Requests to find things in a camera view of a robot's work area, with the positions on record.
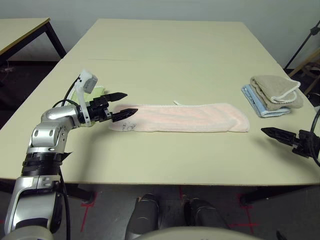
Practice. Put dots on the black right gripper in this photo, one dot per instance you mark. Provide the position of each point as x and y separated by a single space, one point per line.
303 143

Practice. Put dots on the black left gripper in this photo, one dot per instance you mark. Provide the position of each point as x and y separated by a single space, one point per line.
98 110

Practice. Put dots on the pink embroidered towel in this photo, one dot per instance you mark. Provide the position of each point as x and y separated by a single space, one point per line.
187 117

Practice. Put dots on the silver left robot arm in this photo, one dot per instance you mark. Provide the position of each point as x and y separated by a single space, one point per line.
47 135

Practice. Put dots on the green folded towel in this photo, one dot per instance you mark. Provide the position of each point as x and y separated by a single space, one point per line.
100 91

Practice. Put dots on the beige folded towel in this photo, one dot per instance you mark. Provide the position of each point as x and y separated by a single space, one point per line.
275 90

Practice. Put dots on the light blue folded towel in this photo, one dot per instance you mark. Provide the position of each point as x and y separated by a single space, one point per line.
250 95

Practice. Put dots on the black stand pole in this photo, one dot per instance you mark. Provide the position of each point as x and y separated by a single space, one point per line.
300 47

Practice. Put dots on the robot right leg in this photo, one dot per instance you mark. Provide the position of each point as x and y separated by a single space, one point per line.
205 213

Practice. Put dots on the side table with black legs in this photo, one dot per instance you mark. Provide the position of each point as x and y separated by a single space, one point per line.
22 30

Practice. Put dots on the beige robot torso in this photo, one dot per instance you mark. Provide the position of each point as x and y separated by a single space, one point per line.
200 235

